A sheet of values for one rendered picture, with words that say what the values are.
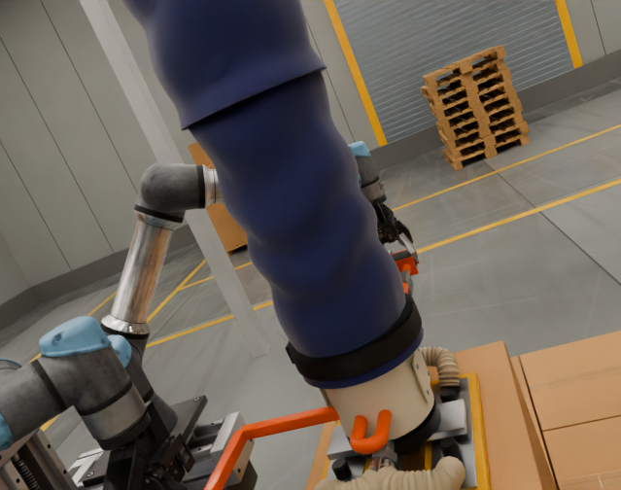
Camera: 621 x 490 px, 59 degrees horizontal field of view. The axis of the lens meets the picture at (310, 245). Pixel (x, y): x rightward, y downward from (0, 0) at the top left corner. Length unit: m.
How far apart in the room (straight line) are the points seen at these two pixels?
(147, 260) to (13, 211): 11.73
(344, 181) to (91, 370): 0.42
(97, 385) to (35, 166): 11.77
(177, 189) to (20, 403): 0.59
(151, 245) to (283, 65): 0.68
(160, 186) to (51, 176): 11.15
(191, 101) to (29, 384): 0.41
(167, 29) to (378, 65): 9.33
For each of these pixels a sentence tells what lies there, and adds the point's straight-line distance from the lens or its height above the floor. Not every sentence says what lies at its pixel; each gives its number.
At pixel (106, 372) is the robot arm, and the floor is 1.36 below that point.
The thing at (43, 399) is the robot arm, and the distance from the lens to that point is 0.74.
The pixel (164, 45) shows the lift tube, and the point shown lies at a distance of 0.79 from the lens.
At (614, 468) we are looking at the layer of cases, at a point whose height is 0.54.
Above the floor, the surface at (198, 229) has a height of 1.07.
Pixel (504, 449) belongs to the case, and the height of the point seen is 0.94.
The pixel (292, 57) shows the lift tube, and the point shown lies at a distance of 0.78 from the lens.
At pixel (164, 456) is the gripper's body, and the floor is 1.21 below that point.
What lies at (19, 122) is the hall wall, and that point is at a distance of 12.48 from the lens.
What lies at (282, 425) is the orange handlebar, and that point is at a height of 1.08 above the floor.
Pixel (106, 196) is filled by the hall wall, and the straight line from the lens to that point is 11.82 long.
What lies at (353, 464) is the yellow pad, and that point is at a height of 0.97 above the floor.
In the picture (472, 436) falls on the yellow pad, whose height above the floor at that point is 0.97.
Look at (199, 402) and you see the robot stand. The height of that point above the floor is 1.04.
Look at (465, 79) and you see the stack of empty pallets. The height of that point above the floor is 1.08.
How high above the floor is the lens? 1.56
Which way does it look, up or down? 13 degrees down
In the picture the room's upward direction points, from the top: 23 degrees counter-clockwise
